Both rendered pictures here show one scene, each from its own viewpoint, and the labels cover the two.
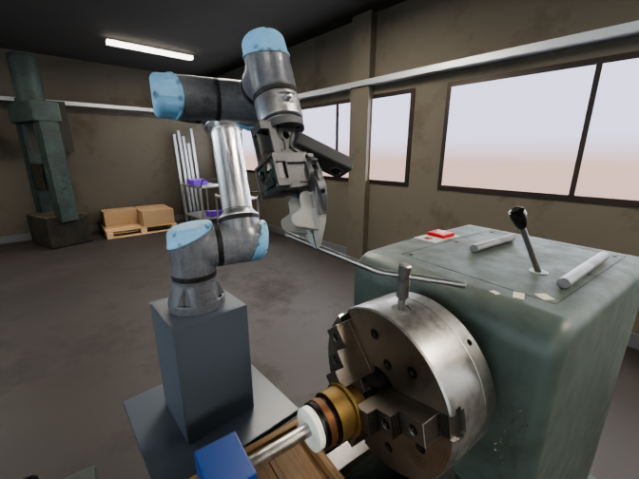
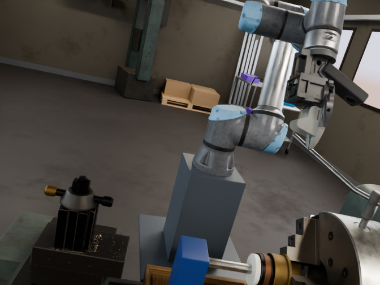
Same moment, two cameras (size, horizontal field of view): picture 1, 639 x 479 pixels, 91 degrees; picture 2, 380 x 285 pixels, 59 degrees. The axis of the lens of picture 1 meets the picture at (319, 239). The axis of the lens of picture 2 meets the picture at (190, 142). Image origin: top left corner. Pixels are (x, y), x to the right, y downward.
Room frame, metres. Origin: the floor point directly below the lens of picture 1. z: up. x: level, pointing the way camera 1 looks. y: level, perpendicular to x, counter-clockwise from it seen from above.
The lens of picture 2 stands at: (-0.26, -0.11, 1.54)
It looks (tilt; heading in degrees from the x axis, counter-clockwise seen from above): 18 degrees down; 28
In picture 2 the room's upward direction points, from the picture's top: 14 degrees clockwise
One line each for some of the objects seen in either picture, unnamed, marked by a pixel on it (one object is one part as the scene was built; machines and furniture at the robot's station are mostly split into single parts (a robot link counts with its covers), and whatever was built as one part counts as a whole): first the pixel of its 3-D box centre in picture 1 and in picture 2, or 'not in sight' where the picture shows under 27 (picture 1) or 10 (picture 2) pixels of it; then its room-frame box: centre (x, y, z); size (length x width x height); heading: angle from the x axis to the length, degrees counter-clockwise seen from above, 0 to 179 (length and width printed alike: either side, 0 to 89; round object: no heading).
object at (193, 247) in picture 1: (194, 246); (226, 124); (0.81, 0.34, 1.27); 0.13 x 0.12 x 0.14; 117
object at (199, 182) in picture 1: (205, 202); (250, 99); (6.39, 2.34, 0.51); 1.05 x 0.61 x 1.03; 39
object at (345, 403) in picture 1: (336, 412); (275, 273); (0.44, -0.03, 1.08); 0.09 x 0.09 x 0.09; 35
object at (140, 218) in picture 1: (138, 220); (189, 95); (6.10, 3.60, 0.22); 1.23 x 0.82 x 0.43; 132
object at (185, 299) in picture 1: (196, 287); (216, 154); (0.80, 0.34, 1.15); 0.15 x 0.15 x 0.10
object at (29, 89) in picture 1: (44, 155); (145, 24); (5.24, 4.46, 1.46); 0.95 x 0.79 x 2.92; 42
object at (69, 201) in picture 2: not in sight; (79, 196); (0.23, 0.39, 1.14); 0.08 x 0.08 x 0.03
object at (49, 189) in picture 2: not in sight; (55, 191); (0.20, 0.44, 1.14); 0.04 x 0.02 x 0.02; 125
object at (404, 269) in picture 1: (402, 294); (367, 215); (0.51, -0.15, 1.27); 0.02 x 0.02 x 0.12
